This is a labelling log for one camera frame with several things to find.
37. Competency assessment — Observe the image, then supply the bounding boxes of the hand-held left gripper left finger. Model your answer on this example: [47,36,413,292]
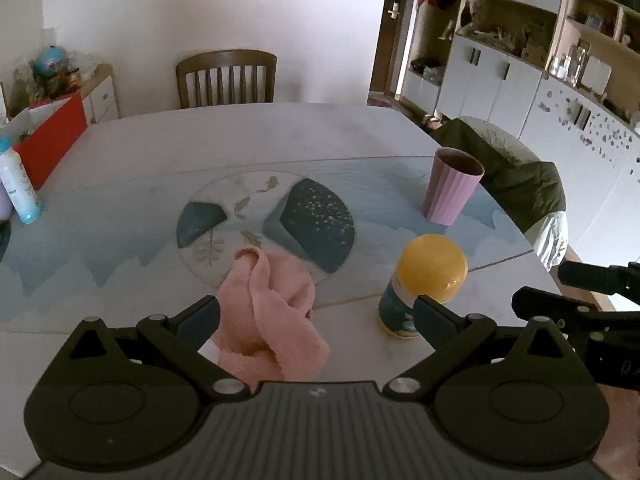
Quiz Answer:
[67,295,251,404]

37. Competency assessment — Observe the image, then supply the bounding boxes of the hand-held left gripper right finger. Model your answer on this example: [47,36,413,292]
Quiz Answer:
[382,294,577,403]

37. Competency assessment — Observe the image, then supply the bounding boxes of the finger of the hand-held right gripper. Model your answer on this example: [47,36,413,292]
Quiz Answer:
[557,260,640,306]
[511,286,602,347]

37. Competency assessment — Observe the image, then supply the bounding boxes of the yellow-capped blue bottle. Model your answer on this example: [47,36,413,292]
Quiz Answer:
[378,233,469,339]

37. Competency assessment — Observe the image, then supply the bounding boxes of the pink fluffy towel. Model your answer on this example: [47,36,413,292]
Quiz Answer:
[209,247,332,382]

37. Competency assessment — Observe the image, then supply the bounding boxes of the olive green jacket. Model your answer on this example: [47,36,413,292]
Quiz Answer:
[432,116,571,272]

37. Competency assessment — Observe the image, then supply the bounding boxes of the pink ribbed cup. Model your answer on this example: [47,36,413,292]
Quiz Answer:
[422,147,486,225]

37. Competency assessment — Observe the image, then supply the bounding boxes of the white spray bottle blue cap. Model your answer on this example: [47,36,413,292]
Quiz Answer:
[0,136,43,225]

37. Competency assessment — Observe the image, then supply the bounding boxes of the red cardboard box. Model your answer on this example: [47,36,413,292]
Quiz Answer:
[11,93,89,191]

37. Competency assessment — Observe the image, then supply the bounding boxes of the small white side cabinet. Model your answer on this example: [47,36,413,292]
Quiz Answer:
[79,62,121,124]

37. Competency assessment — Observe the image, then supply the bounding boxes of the wooden slatted chair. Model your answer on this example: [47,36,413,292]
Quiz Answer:
[175,49,278,109]

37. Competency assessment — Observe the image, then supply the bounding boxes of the brown wooden door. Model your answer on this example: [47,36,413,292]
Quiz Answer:
[369,0,417,102]

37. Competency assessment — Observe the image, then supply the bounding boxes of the blue round toy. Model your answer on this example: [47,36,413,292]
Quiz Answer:
[33,45,71,77]

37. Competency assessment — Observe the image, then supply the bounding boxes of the white wall cabinet unit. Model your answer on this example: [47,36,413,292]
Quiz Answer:
[400,0,640,241]

